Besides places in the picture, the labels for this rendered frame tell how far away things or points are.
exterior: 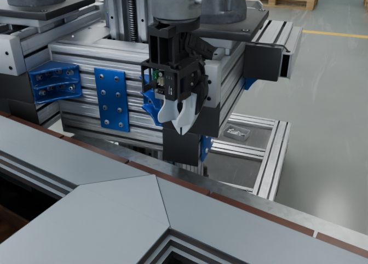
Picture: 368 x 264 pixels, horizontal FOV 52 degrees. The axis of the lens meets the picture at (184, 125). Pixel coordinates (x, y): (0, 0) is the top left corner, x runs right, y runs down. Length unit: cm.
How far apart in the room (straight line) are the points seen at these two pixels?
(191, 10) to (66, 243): 37
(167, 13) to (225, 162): 132
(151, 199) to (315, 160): 177
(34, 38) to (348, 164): 182
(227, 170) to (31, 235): 128
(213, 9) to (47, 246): 56
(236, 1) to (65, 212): 55
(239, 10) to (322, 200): 135
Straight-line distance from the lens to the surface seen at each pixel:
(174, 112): 67
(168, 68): 56
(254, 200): 88
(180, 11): 55
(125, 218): 58
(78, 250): 55
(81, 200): 62
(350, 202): 206
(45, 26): 107
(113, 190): 63
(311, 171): 221
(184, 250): 56
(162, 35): 55
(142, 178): 65
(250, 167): 179
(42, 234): 59
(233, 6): 85
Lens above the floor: 125
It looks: 30 degrees down
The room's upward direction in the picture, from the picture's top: straight up
